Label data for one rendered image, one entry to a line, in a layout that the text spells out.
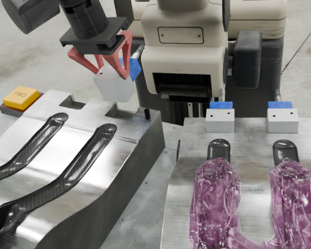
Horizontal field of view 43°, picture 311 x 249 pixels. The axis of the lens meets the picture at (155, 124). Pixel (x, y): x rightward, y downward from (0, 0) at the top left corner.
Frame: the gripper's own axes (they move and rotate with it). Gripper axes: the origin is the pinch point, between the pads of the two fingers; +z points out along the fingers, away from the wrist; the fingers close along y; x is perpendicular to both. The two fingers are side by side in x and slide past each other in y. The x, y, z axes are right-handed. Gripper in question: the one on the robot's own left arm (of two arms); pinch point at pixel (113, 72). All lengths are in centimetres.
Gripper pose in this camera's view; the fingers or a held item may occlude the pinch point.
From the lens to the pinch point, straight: 70.8
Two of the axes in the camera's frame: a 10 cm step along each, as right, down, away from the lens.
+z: 3.0, 6.9, 6.5
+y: 8.5, 1.1, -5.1
